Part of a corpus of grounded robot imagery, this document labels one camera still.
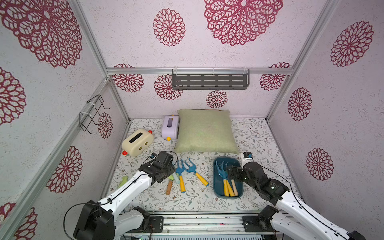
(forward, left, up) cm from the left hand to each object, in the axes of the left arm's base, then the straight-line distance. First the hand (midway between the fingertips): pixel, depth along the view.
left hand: (170, 170), depth 85 cm
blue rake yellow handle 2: (+4, -13, -7) cm, 15 cm away
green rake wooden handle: (-8, -36, -5) cm, 38 cm away
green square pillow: (+29, -22, 0) cm, 37 cm away
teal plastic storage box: (-4, -28, -7) cm, 29 cm away
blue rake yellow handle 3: (-1, -31, -3) cm, 31 cm away
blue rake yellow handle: (+3, -5, -8) cm, 9 cm away
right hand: (-1, -34, +6) cm, 35 cm away
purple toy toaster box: (+31, +2, +1) cm, 31 cm away
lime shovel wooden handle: (-7, +1, -7) cm, 10 cm away
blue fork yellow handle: (-10, -34, -5) cm, 36 cm away
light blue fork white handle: (-2, -3, -5) cm, 7 cm away
